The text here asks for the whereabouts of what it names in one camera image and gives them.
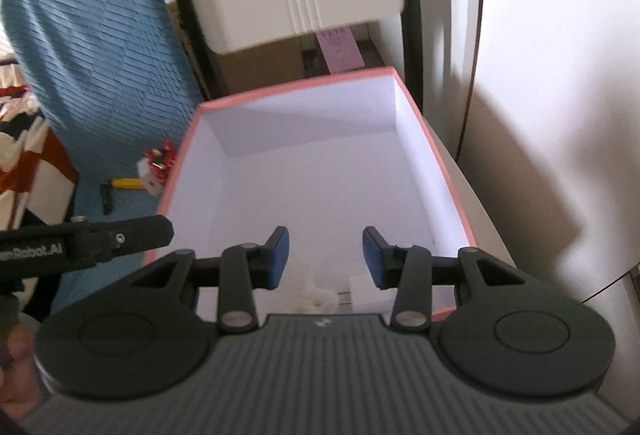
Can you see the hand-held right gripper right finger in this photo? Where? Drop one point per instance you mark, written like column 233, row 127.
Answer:
column 371, row 260

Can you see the blue textured sofa cover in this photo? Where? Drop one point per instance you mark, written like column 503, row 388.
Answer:
column 100, row 65

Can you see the red and white small item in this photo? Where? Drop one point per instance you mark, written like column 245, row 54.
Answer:
column 157, row 165

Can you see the black metal frame post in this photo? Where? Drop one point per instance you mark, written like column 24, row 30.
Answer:
column 410, row 15
column 192, row 40

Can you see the brown cardboard box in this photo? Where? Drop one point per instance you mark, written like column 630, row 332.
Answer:
column 260, row 70

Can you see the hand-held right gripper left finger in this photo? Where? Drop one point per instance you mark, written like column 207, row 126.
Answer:
column 278, row 260

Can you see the small white block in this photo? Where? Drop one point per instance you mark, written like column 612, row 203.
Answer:
column 365, row 291

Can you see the crumpled white small item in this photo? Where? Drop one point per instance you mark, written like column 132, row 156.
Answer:
column 320, row 297

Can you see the purple paper sheet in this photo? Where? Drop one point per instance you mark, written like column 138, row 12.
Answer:
column 340, row 49

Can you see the red white black checkered blanket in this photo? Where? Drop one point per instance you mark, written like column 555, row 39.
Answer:
column 30, row 165

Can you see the pink cardboard box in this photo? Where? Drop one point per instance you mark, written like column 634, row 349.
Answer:
column 320, row 175

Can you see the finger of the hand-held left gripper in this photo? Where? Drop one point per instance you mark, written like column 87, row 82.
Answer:
column 147, row 232

